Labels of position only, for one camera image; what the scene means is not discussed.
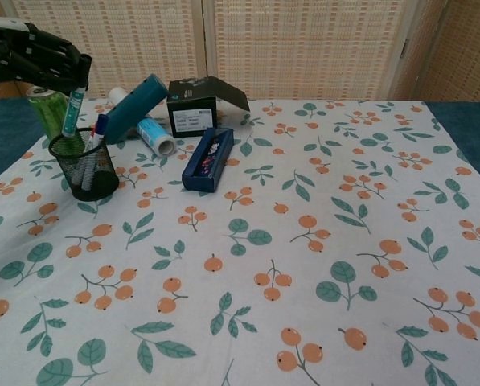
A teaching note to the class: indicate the green drink can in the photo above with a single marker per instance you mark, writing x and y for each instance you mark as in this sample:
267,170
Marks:
50,110

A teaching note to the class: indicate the white roll with blue print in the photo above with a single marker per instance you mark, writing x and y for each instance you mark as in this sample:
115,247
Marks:
155,134

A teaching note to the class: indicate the black mesh pen holder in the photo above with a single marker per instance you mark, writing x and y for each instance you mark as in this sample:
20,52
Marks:
101,181

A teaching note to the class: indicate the green whiteboard marker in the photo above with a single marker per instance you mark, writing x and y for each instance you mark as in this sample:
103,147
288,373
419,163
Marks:
72,112

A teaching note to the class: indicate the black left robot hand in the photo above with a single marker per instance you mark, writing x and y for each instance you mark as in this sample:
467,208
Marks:
38,56

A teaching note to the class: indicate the fruit and leaf print tablecloth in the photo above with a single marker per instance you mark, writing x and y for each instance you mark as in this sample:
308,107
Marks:
263,249

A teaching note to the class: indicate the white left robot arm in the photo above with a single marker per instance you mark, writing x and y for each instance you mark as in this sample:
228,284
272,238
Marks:
4,24

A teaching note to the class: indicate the dark blue open tray box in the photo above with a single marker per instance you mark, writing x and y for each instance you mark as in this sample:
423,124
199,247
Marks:
209,161

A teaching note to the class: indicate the woven bamboo folding screen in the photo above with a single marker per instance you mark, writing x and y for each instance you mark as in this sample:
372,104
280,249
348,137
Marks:
284,48

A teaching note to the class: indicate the white marker with blue cap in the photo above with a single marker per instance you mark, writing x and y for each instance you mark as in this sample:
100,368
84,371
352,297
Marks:
101,125

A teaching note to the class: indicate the black cardboard box with flap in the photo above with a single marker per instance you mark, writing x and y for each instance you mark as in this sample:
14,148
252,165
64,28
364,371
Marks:
191,114

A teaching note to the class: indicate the long teal box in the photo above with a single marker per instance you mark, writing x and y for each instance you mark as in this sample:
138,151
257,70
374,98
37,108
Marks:
133,108

